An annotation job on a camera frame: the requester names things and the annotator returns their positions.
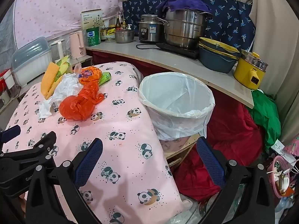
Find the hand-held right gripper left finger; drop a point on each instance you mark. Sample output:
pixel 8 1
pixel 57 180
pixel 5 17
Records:
pixel 90 161

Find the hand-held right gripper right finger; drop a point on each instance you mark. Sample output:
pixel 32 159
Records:
pixel 210 161

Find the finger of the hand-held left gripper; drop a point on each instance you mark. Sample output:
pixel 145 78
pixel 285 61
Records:
pixel 44 142
pixel 10 132

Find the red plastic bag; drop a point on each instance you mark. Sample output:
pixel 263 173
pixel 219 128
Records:
pixel 77 107

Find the white waste bin with liner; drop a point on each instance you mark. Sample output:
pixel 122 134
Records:
pixel 177 121

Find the white tissue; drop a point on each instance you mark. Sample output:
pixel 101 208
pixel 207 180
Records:
pixel 65 86

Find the yellow green snack packet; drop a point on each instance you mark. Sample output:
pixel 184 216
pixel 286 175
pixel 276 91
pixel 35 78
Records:
pixel 64 66

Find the orange printed plastic bag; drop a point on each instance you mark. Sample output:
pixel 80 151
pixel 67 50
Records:
pixel 90 74

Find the wooden stool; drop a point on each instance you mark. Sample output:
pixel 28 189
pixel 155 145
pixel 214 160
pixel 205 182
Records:
pixel 179 150

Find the red cloth bundle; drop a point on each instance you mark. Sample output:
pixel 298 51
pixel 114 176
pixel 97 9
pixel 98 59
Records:
pixel 229 126

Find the pink panda print blanket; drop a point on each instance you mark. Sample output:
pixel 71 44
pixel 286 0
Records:
pixel 116 121

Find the red white storage container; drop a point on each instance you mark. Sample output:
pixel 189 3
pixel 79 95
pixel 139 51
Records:
pixel 5 80

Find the clear plastic wrap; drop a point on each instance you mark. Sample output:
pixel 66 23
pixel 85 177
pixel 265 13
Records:
pixel 186 214

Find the pink plastic basket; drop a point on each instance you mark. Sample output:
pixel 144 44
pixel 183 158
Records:
pixel 272 179

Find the white paper tag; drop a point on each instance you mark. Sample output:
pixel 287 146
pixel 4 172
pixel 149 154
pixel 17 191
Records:
pixel 278 147

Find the green plastic bag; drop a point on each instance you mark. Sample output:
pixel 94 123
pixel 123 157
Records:
pixel 266 119

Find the white dish box translucent lid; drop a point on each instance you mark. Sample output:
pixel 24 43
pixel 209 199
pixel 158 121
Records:
pixel 30 63

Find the pink printed cloth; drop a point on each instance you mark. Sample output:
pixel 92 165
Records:
pixel 294 144

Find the white glass kettle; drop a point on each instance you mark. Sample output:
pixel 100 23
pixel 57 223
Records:
pixel 57 50

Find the yellow electric pot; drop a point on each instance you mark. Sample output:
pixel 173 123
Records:
pixel 245 72

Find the blue yellow-rimmed basin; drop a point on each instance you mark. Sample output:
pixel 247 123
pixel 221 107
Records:
pixel 217 44
pixel 215 63

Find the pink electric kettle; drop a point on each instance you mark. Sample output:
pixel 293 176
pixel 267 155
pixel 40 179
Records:
pixel 77 45

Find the dark red counter curtain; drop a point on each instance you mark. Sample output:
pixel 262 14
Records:
pixel 112 57

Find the black induction cooktop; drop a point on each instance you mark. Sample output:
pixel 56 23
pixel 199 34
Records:
pixel 182 51

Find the green tin can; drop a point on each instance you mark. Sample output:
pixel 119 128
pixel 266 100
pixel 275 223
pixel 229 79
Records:
pixel 93 37

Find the grey curved counter shelf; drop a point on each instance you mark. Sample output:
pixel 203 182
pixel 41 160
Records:
pixel 163 53

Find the clear plastic container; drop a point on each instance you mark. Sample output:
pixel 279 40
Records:
pixel 109 39

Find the dark sauce bottle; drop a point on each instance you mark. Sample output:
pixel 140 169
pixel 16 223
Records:
pixel 103 34

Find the beige curtain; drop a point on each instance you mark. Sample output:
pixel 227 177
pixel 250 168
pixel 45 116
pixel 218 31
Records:
pixel 275 51

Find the small steel pot with lid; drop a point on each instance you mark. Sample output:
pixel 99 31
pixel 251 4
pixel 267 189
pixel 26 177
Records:
pixel 123 36

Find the yellow label jar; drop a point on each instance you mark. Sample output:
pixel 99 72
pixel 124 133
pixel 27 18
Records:
pixel 111 31

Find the cream carton box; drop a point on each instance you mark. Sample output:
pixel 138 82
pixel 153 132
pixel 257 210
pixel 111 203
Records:
pixel 91 18

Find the large steel steamer pot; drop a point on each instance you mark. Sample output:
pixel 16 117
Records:
pixel 184 30

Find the pink dotted sheet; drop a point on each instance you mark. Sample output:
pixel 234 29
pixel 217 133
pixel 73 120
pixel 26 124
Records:
pixel 58 4

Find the brown sauce bottle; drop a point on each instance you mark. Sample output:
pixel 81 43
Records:
pixel 118 23

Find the navy leaf print cloth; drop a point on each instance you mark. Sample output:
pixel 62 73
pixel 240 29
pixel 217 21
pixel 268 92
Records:
pixel 233 23

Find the yellow cap bottle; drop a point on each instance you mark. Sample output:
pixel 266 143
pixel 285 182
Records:
pixel 123 25

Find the steel rice cooker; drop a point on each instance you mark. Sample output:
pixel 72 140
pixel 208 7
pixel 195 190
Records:
pixel 149 31

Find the purple towel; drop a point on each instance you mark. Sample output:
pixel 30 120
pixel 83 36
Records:
pixel 186 2

